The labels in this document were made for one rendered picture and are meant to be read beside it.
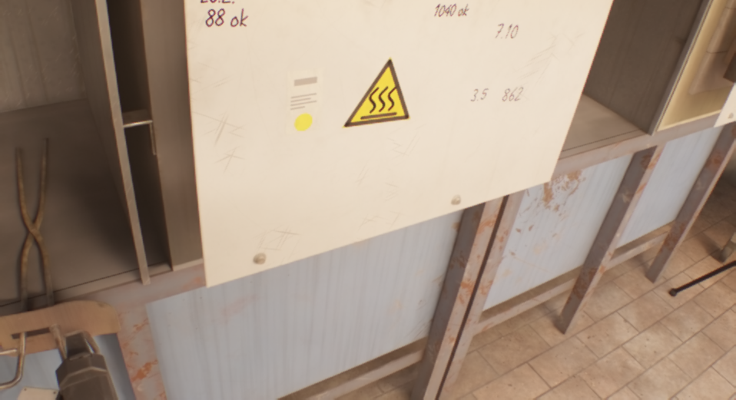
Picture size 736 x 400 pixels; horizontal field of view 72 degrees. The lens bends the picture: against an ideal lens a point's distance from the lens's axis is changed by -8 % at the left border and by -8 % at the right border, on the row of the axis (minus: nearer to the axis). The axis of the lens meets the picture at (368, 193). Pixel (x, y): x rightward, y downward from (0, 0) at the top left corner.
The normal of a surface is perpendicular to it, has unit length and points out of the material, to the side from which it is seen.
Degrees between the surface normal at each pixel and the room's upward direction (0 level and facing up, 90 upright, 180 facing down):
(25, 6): 90
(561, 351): 0
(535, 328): 0
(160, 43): 90
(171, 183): 90
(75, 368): 1
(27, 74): 90
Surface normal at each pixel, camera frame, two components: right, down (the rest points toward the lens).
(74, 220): 0.11, -0.80
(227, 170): 0.51, 0.55
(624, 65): -0.85, 0.22
